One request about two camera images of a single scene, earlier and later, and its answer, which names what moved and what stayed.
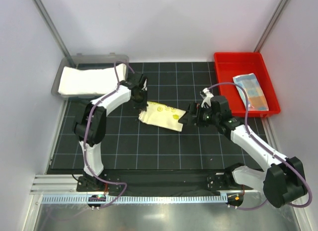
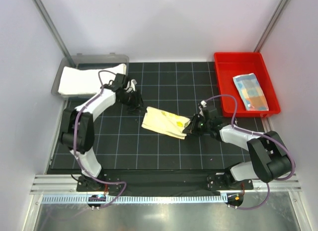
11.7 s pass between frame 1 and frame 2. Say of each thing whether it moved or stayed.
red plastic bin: stayed
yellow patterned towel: moved
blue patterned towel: stayed
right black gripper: moved
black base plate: stayed
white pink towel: stayed
